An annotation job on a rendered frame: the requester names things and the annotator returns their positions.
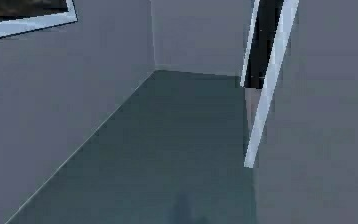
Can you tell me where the white framed dark window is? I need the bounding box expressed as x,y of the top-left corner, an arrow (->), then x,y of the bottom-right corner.
0,0 -> 79,42

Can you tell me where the white framed doorway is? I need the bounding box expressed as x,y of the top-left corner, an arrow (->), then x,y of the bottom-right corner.
239,0 -> 301,169

